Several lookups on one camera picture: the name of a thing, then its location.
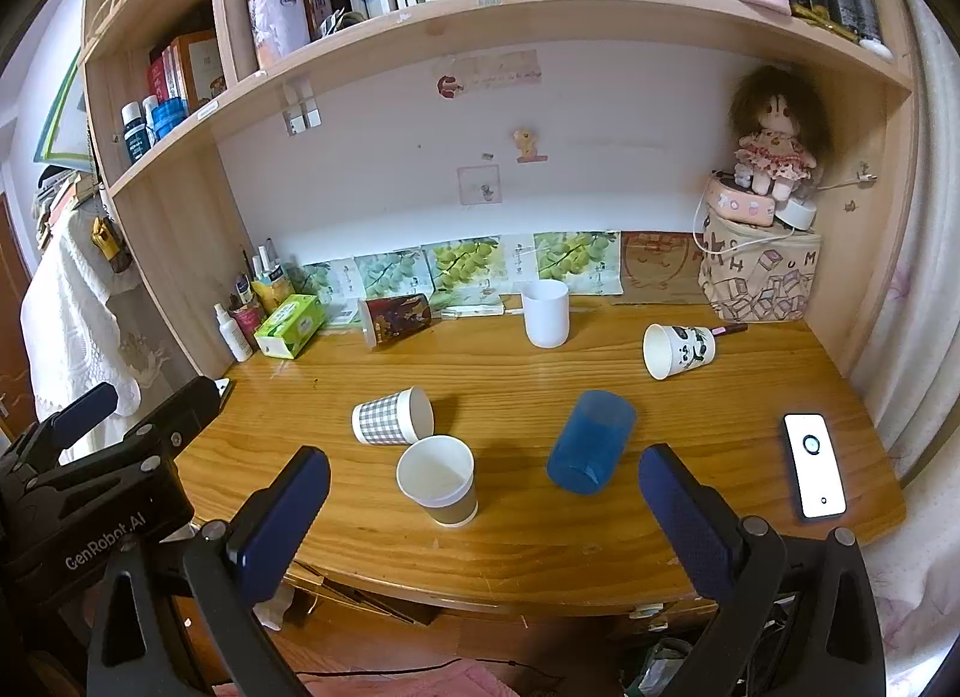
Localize dark red printed cup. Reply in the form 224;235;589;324
358;292;432;350

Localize green tissue box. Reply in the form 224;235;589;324
253;294;326;359

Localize leaf print card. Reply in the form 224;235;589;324
352;249;433;300
534;229;623;297
424;237;502;297
298;260;370;327

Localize black floor cable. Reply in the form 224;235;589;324
300;656;572;677

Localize brown cardboard sheet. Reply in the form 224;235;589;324
621;229;707;305

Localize white round device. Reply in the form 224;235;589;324
775;194;819;232

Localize red cosmetic jar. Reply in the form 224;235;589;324
231;299;268;349

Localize panda print paper cup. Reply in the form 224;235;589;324
643;323;719;381

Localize white charging cable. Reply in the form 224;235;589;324
692;170;879;255

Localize white and brown paper cup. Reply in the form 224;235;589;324
396;434;479;527

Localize plain white cup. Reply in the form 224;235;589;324
521;280;570;348

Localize white floral curtain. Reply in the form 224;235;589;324
847;0;960;495

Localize yellow lotion bottle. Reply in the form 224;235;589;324
252;275;293;315

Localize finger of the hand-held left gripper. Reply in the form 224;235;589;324
120;374;232;464
0;382;119;474

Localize blue plastic cup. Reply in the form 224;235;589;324
546;389;638;495

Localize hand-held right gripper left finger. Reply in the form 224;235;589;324
84;445;332;697

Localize white smartphone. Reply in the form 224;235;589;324
782;412;848;521

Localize square picture sticker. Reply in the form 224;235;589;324
457;164;502;207

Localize blue jar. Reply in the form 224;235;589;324
146;95;189;140

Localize dark bottle white cap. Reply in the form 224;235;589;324
121;101;155;166

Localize wooden bookshelf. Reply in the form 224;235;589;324
79;0;922;387

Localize clear pen case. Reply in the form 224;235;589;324
441;299;506;320

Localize brown haired plush doll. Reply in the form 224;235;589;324
729;64;830;200

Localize white lace cloth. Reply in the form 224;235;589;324
19;213;163;459

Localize white printed tumbler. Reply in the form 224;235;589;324
245;0;311;71

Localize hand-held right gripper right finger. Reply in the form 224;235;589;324
639;443;887;697

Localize orange boxed books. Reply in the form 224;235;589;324
148;29;227;117

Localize pink music box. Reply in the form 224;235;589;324
705;173;781;226

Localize block print fabric box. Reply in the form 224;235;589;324
699;213;823;324

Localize white spray bottle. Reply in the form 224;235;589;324
214;303;254;363

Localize checkered paper cup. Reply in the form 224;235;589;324
351;386;436;448

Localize green framed poster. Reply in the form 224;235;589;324
31;44;92;167

